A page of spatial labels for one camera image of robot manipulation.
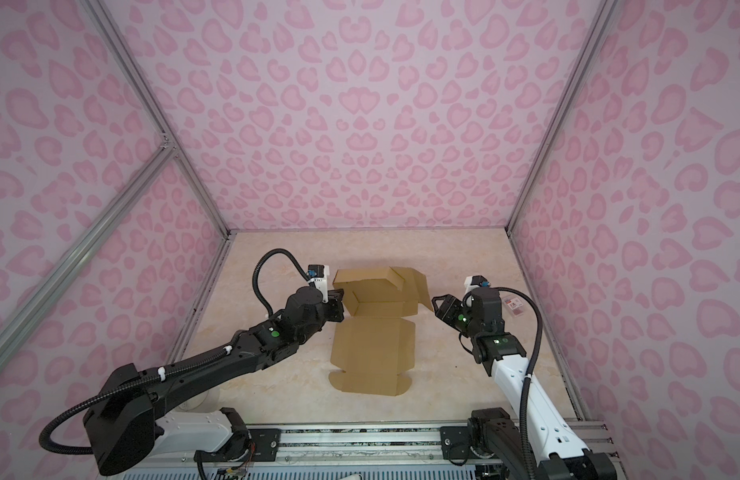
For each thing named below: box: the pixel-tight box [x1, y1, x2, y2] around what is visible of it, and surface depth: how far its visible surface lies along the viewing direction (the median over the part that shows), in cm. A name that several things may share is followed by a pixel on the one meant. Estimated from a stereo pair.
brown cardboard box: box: [328, 266, 434, 396], surface depth 80 cm
